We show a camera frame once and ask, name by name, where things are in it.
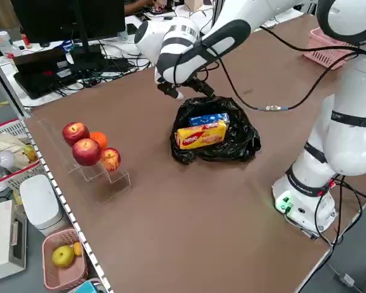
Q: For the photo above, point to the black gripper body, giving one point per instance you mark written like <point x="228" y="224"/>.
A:
<point x="202" y="88"/>

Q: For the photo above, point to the blue Oreo biscuit box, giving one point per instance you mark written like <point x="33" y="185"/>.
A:
<point x="213" y="117"/>

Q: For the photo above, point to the yellow Nabati wafer box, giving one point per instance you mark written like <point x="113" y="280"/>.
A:
<point x="198" y="137"/>

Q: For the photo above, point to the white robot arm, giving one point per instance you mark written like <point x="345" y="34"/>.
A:
<point x="347" y="143"/>

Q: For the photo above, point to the black plastic bag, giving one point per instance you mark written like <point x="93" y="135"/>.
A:
<point x="225" y="149"/>

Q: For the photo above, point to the pink plastic basket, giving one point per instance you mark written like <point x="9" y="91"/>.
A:
<point x="320" y="58"/>

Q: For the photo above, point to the white basket with red rim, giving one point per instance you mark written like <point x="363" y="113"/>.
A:
<point x="15" y="126"/>

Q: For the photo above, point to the beige cloth bag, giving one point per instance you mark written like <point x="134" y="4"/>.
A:
<point x="6" y="143"/>

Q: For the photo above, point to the dull pink mesh basket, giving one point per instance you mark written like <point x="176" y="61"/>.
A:
<point x="64" y="279"/>

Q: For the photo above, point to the brown cardboard box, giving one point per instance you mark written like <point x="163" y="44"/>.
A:
<point x="193" y="4"/>

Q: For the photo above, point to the person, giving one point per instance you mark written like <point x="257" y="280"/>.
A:
<point x="131" y="6"/>

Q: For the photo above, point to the red yellow streaked apple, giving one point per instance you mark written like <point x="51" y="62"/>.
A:
<point x="111" y="160"/>

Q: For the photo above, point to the black monitor stand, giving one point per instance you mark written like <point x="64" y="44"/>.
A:
<point x="88" y="58"/>

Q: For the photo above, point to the clear acrylic stepped fruit stand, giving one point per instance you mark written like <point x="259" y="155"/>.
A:
<point x="119" y="180"/>

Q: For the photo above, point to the blue white carton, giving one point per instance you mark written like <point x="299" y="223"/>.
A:
<point x="67" y="45"/>

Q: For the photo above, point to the black laptop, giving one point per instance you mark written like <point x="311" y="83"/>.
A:
<point x="39" y="79"/>

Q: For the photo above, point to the black computer monitor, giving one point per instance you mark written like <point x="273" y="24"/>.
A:
<point x="48" y="21"/>

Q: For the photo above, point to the green yellow fruit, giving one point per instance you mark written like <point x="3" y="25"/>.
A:
<point x="31" y="154"/>

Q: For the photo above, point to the white rounded bin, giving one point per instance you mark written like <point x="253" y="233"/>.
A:
<point x="39" y="201"/>

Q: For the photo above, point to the clear plastic bottle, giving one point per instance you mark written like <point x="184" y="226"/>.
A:
<point x="4" y="42"/>

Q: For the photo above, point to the small orange yellow fruit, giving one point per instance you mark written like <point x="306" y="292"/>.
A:
<point x="77" y="248"/>

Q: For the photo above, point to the small white fan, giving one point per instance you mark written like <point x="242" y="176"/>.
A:
<point x="4" y="158"/>

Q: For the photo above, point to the yellow pear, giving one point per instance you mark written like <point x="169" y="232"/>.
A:
<point x="63" y="256"/>

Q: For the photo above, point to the teal plastic box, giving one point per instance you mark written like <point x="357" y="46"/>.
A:
<point x="87" y="288"/>

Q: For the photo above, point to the white square appliance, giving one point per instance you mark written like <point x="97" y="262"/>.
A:
<point x="0" y="238"/>

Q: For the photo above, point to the aluminium frame post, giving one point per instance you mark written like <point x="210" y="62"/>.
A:
<point x="217" y="7"/>
<point x="6" y="88"/>

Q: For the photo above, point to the aluminium table edge rail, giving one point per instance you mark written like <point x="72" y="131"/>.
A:
<point x="64" y="207"/>

